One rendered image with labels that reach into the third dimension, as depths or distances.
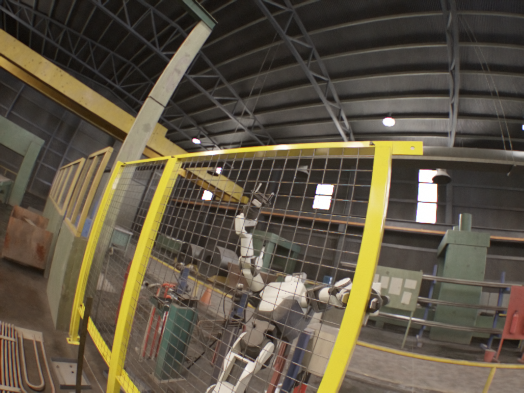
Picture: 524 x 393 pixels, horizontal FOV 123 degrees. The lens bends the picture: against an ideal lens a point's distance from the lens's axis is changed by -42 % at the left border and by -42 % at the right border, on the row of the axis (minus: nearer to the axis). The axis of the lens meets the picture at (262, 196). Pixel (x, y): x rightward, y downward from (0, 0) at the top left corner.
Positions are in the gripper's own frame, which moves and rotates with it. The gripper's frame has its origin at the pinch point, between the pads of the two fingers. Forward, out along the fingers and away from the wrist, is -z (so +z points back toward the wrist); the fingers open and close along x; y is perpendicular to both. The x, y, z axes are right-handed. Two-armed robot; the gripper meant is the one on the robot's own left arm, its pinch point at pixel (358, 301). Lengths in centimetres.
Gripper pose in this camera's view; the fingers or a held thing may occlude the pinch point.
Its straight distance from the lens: 70.7
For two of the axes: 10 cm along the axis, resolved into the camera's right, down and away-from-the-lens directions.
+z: 5.5, 3.7, 7.5
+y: -2.7, 9.3, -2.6
